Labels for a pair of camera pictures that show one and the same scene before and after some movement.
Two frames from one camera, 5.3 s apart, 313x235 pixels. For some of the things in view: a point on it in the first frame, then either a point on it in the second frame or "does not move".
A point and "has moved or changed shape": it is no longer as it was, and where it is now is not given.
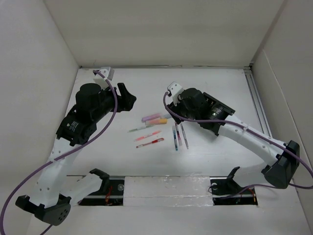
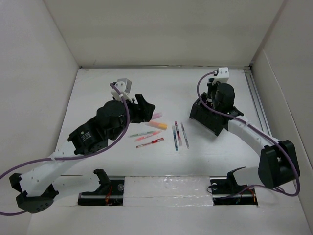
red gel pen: [153, 141] does not move
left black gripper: [125, 100] to [145, 109]
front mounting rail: [111, 192] does not move
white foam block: [167, 191] does not move
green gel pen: [139, 128] to [142, 133]
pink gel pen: [147, 135] does not move
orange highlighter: [161, 121] has moved or changed shape
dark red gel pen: [179, 135] does not move
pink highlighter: [162, 121] to [157, 115]
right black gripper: [176, 108] to [211, 87]
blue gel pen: [175, 138] does not move
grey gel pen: [184, 136] does not move
